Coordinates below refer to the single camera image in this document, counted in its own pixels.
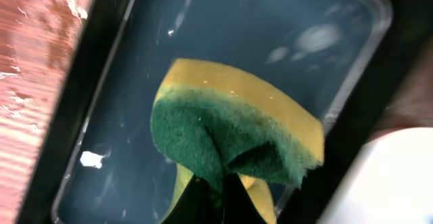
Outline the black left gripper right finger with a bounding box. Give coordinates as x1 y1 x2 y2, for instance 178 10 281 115
223 174 265 224

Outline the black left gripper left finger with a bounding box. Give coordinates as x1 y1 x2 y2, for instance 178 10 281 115
161 175 223 224

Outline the green yellow sponge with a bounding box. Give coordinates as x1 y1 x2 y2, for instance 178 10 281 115
150 58 324 223

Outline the black water basin tray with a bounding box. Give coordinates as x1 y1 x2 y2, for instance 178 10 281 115
17 0 432 223

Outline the dark brown serving tray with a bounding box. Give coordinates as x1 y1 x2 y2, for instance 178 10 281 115
373 41 432 133

